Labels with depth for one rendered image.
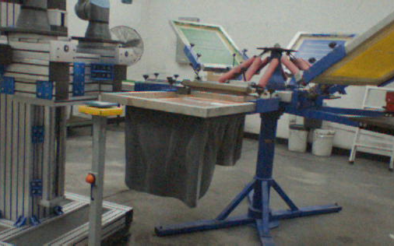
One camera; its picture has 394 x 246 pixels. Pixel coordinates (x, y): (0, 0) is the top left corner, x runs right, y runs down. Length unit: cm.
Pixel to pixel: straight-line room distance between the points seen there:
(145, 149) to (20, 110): 74
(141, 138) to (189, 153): 28
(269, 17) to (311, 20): 67
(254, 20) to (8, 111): 500
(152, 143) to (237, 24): 513
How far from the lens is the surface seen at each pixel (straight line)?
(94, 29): 243
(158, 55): 772
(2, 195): 256
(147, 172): 200
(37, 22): 205
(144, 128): 197
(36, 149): 239
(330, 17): 642
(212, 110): 170
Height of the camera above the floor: 117
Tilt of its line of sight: 8 degrees down
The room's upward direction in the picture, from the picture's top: 5 degrees clockwise
